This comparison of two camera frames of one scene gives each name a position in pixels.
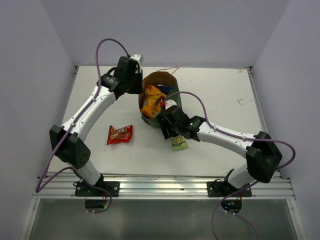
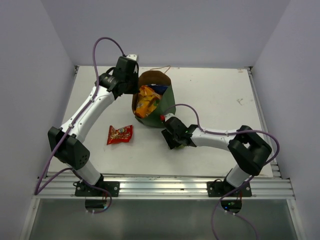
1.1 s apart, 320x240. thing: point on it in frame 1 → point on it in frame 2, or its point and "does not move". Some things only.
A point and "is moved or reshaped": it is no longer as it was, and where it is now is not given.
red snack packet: x=124 y=134 does not move
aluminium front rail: x=153 y=186 does not move
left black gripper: x=139 y=88 does not move
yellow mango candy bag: x=152 y=99 is moved or reshaped
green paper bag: x=177 y=97 → x=154 y=99
